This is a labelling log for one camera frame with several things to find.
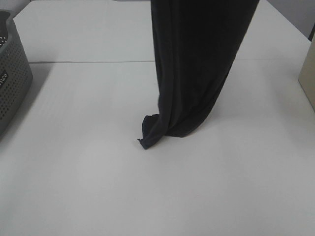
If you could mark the dark navy towel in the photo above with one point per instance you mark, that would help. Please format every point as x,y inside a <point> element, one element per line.
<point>195,45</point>

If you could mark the beige box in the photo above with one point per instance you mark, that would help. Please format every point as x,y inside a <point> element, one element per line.
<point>307,75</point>

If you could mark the grey perforated plastic basket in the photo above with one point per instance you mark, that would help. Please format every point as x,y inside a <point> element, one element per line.
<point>15,72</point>

